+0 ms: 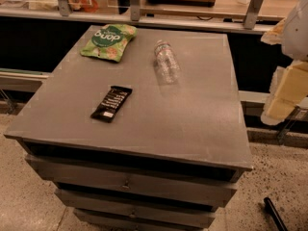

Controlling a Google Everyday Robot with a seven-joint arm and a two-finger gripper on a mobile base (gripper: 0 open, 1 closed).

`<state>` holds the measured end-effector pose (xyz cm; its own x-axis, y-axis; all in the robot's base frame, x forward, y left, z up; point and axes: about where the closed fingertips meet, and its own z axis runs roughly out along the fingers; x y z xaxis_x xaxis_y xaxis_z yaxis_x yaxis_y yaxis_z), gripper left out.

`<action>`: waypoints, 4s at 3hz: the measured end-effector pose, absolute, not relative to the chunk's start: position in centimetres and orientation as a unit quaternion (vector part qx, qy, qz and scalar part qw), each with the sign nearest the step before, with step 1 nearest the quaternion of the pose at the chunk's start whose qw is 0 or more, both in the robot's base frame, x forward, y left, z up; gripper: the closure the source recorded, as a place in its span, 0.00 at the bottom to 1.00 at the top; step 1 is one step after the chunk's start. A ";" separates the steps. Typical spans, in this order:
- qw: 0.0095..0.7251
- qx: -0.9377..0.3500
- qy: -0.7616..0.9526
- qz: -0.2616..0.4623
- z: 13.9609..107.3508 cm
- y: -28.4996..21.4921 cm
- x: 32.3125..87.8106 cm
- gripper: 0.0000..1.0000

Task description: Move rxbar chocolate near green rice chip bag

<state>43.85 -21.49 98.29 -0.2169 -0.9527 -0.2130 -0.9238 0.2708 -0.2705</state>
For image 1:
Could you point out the long wooden shelf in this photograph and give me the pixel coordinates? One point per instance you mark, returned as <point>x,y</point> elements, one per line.
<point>224,16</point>

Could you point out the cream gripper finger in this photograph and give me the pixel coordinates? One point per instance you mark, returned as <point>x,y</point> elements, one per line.
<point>274,35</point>

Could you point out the grey metal bracket right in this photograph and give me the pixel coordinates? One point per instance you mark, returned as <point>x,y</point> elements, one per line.
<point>252,12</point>

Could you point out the green rice chip bag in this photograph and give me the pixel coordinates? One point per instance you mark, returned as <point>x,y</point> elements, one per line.
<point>109,42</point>

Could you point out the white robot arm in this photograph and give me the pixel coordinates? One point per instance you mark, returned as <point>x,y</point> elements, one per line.
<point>295,34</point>

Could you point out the grey metal bracket middle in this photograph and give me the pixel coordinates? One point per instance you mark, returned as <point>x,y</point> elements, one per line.
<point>134,2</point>

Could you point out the black floor leg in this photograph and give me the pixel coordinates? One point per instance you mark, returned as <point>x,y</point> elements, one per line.
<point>270,208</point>

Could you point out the grey drawer cabinet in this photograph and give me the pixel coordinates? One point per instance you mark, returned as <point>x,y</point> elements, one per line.
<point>172,155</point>

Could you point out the black rxbar chocolate bar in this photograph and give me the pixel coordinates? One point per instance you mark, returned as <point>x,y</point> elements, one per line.
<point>111,103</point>

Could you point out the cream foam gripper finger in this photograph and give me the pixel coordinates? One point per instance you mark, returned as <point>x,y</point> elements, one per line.
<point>288,87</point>

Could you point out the clear plastic water bottle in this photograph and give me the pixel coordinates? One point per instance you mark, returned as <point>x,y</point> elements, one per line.
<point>167,63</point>

